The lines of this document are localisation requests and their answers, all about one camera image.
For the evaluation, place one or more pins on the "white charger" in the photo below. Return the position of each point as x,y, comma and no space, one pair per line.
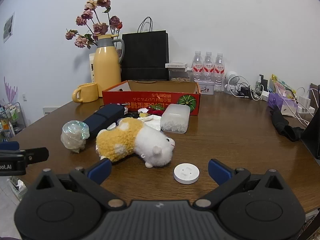
305,103

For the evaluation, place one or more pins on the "yellow mug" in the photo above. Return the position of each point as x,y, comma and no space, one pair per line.
87,92

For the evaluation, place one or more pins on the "dark blue pouch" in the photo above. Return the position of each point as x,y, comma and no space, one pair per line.
103,118

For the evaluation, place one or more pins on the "flat white box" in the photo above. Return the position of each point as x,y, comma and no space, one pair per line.
176,65

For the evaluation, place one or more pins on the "clear water bottle red label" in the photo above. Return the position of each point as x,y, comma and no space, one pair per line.
208,66
197,65
219,70

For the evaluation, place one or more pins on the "purple tissue pack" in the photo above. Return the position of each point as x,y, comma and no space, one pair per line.
281,103

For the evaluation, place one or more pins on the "colourful snack bag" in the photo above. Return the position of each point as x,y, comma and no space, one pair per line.
282,86

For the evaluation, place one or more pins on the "yellow thermos jug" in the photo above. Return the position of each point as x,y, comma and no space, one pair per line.
107,70

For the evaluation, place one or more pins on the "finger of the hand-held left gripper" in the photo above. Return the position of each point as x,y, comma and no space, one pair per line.
37,155
8,145

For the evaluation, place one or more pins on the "translucent plastic box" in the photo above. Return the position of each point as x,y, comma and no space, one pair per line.
175,118

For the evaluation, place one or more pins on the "iridescent plastic bag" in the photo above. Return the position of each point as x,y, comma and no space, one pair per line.
74,136

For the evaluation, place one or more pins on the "red cardboard box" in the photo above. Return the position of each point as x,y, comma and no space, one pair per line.
150,100

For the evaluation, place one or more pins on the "small printed tin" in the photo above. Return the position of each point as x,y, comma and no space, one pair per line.
206,87

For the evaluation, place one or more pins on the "clear snack container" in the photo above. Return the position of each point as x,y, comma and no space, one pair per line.
180,76

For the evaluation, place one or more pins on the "yellow and white plush toy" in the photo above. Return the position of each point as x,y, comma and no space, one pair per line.
130,141

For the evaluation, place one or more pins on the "white wall outlet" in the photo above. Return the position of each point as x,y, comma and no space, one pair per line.
24,97

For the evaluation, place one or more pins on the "red knit rose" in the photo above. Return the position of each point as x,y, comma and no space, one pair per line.
156,108

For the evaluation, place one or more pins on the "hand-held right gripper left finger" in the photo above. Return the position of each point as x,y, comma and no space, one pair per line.
100,171

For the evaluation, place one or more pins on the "black paper bag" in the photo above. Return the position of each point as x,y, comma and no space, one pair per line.
145,55

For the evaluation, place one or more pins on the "dried pink roses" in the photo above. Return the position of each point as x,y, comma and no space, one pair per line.
100,27

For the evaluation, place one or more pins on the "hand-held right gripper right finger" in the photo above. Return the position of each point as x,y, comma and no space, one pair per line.
220,171

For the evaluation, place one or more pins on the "white round disc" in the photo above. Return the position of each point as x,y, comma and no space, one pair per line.
186,173

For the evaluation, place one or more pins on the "small white desk fan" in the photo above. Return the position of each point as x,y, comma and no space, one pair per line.
231,80

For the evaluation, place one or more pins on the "purple wall decal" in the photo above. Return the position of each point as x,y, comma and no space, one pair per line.
10,90

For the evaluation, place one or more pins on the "wall poster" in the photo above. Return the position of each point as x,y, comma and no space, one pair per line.
8,27

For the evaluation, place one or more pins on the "white wall vent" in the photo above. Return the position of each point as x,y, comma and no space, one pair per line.
51,110

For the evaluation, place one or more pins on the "black cloth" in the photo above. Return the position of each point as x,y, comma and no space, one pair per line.
285,127

